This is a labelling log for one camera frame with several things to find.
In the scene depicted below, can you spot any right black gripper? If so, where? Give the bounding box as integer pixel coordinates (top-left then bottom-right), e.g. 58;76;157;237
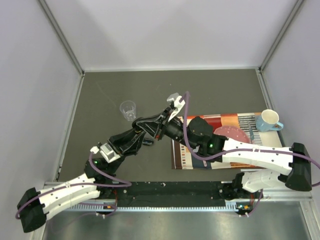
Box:
138;108;198;151

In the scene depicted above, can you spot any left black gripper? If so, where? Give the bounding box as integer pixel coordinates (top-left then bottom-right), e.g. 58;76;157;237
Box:
107;125;147;174

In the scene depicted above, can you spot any black oval earbud case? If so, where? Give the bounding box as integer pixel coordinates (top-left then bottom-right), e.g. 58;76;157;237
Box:
131;121;144;135

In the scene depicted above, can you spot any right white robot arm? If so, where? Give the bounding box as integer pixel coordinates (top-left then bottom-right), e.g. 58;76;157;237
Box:
132;113;313;198

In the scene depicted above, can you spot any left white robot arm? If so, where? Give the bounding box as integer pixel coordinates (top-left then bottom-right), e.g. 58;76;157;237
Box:
15;128;146;233

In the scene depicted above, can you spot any clear plastic cup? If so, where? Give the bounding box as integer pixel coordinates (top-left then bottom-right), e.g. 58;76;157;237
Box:
119;100;137;121

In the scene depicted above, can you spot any colourful patterned placemat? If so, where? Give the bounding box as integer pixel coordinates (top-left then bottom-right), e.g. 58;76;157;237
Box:
171;112;282;170

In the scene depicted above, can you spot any pink dotted plate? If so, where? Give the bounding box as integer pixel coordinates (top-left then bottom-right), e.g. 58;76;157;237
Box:
213;125;251;144

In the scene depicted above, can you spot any light blue mug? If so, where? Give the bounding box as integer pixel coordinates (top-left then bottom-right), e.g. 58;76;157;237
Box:
255;109;284;132

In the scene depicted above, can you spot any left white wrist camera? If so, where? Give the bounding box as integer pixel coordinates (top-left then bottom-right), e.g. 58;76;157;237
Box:
90;143;121;164

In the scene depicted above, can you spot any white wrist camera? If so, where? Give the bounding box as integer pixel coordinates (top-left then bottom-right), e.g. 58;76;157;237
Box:
166;92;186;122
90;143;121;164

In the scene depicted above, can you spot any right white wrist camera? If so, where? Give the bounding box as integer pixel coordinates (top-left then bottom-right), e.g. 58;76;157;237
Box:
166;92;186;122

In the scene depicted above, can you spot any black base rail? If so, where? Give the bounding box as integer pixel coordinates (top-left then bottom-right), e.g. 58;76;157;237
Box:
115;181;239;208

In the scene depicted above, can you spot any pink handled knife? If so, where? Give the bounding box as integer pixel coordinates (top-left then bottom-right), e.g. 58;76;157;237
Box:
247;122;255;144

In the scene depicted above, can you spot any aluminium frame profile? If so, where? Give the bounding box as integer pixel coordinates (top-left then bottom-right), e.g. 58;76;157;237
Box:
39;181;313;218

